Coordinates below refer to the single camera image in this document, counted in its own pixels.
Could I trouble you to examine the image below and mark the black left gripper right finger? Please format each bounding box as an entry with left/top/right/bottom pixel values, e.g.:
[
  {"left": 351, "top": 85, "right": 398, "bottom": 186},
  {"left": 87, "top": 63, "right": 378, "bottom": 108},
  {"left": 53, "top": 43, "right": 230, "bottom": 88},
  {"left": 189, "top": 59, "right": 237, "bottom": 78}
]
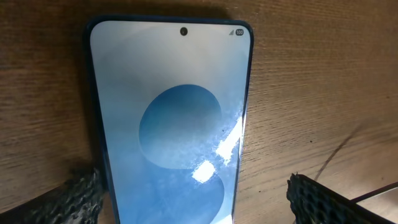
[{"left": 287, "top": 174, "right": 395, "bottom": 224}]

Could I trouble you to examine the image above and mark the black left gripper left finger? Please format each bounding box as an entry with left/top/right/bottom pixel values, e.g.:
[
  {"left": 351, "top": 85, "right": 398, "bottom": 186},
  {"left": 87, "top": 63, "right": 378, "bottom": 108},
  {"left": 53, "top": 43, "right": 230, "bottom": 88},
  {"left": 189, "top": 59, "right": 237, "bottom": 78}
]
[{"left": 1, "top": 168, "right": 104, "bottom": 224}]

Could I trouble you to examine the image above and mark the blue screen smartphone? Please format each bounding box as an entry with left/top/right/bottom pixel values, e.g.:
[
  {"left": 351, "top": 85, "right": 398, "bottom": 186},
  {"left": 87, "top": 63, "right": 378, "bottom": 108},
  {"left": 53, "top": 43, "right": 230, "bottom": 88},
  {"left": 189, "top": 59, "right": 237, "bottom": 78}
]
[{"left": 83, "top": 15, "right": 254, "bottom": 224}]

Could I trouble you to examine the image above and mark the black left camera cable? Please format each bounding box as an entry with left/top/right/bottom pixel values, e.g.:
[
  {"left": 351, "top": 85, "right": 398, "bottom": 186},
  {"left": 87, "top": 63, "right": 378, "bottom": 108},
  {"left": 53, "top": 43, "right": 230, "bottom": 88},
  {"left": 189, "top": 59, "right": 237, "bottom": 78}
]
[{"left": 349, "top": 180, "right": 398, "bottom": 205}]

